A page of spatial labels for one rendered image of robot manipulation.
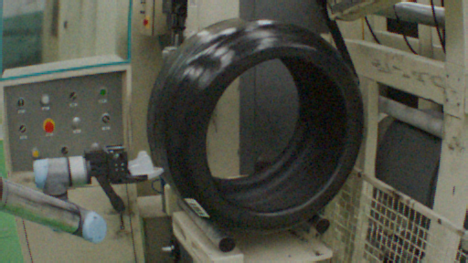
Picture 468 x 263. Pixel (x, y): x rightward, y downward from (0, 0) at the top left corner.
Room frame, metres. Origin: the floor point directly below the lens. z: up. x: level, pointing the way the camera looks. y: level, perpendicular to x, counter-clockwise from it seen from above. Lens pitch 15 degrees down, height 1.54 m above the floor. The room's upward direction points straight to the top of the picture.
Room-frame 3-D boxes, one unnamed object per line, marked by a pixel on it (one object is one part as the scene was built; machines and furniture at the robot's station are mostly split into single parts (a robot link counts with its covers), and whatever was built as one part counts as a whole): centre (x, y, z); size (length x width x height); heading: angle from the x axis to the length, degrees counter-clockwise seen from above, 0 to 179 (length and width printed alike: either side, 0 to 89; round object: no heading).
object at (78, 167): (1.28, 0.39, 1.10); 0.08 x 0.05 x 0.08; 21
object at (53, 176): (1.25, 0.46, 1.10); 0.11 x 0.08 x 0.09; 111
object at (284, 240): (1.53, -0.05, 0.80); 0.37 x 0.36 x 0.02; 112
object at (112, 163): (1.31, 0.31, 1.11); 0.12 x 0.08 x 0.09; 111
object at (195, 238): (1.48, 0.08, 0.84); 0.36 x 0.09 x 0.06; 22
